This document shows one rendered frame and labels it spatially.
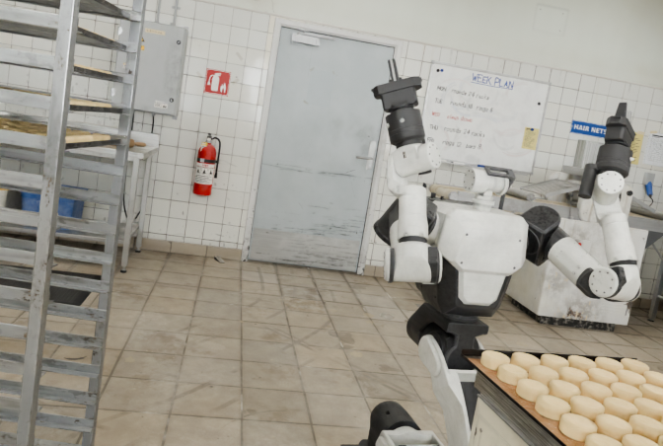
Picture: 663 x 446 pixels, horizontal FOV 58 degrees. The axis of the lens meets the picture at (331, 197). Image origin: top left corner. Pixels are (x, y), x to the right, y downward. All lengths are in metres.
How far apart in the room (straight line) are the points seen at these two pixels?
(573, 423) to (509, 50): 4.85
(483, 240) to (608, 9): 4.64
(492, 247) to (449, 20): 3.94
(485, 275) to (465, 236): 0.14
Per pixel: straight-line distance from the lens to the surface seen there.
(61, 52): 1.44
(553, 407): 1.00
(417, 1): 5.38
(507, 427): 1.10
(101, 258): 1.94
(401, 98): 1.47
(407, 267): 1.37
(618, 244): 1.71
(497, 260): 1.68
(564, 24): 5.89
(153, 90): 4.92
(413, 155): 1.43
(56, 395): 2.13
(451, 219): 1.62
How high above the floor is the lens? 1.28
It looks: 7 degrees down
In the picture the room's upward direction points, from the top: 9 degrees clockwise
